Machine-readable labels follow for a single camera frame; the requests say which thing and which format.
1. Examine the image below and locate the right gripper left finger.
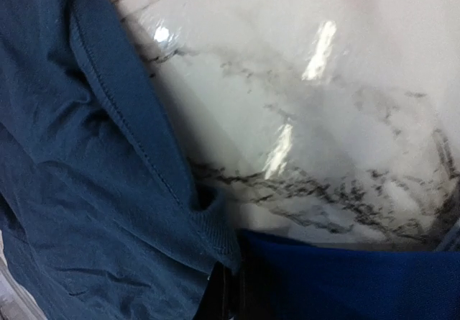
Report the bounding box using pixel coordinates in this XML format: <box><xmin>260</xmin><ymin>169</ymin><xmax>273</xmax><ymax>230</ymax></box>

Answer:
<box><xmin>209</xmin><ymin>262</ymin><xmax>232</xmax><ymax>320</ymax></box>

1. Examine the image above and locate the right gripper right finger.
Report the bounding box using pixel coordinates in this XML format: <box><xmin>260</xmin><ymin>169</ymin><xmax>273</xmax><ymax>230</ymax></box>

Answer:
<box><xmin>235</xmin><ymin>259</ymin><xmax>258</xmax><ymax>320</ymax></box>

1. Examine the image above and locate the blue pleated skirt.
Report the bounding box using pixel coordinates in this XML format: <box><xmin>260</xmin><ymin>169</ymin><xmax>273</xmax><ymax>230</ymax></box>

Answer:
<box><xmin>239</xmin><ymin>230</ymin><xmax>459</xmax><ymax>319</ymax></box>

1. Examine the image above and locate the grey-blue garment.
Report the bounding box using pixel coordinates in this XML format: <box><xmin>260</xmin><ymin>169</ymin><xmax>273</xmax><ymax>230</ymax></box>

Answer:
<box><xmin>1</xmin><ymin>0</ymin><xmax>240</xmax><ymax>319</ymax></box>

